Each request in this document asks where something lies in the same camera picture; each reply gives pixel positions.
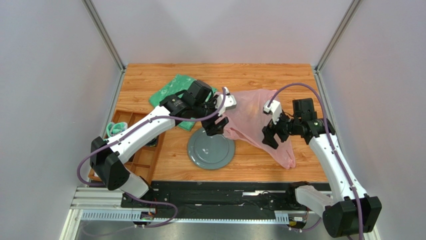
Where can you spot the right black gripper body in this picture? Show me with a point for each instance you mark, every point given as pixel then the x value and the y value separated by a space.
pixel 277 128

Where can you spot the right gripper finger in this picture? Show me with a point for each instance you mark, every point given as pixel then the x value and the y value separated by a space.
pixel 283 135
pixel 269 133

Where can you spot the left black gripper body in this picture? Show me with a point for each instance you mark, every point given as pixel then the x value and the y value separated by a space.
pixel 209 110

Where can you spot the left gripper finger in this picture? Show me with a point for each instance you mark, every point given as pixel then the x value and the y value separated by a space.
pixel 212 130
pixel 221 124

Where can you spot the pink plastic bag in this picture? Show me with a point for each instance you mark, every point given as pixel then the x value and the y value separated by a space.
pixel 246 121

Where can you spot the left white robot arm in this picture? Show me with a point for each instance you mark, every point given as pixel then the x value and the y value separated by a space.
pixel 196 104

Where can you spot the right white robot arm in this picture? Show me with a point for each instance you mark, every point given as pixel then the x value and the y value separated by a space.
pixel 349 210

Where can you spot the grey round plate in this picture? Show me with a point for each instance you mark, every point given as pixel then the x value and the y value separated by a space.
pixel 210 152

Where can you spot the green white cloth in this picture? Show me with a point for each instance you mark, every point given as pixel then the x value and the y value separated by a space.
pixel 178 83

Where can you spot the dark rolled sock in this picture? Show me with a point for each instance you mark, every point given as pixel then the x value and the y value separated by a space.
pixel 153 142

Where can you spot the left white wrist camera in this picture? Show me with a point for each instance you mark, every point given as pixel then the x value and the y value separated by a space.
pixel 224 101

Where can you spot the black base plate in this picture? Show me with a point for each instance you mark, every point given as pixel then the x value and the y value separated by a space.
pixel 222 200

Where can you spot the aluminium frame rail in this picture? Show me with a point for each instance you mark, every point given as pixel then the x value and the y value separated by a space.
pixel 99 203

